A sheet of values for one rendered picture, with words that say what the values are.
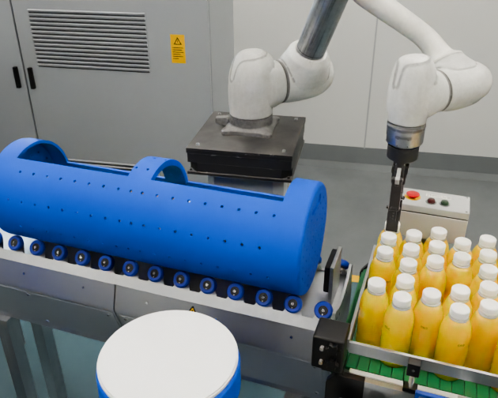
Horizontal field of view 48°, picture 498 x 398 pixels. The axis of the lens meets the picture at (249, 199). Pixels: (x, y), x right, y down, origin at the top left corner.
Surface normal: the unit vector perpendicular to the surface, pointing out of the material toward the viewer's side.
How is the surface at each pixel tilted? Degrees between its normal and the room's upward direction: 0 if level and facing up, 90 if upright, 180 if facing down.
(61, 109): 90
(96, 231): 92
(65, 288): 70
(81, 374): 0
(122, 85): 90
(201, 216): 54
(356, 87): 90
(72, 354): 0
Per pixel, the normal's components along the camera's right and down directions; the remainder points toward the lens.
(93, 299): -0.32, 0.13
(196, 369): 0.00, -0.88
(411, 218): -0.33, 0.45
